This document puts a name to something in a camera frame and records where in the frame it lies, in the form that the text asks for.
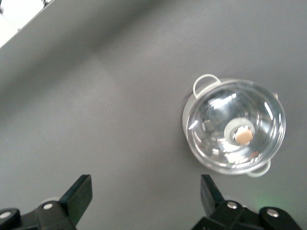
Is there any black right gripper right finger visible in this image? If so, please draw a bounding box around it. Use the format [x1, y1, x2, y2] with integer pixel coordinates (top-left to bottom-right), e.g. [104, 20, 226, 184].
[191, 174, 303, 230]

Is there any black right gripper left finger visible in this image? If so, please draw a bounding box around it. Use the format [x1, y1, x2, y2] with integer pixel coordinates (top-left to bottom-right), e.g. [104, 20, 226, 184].
[0, 174, 93, 230]

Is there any glass lid with wooden knob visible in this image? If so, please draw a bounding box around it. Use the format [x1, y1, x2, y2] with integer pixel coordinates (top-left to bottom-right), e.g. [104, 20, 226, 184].
[187, 80, 286, 175]

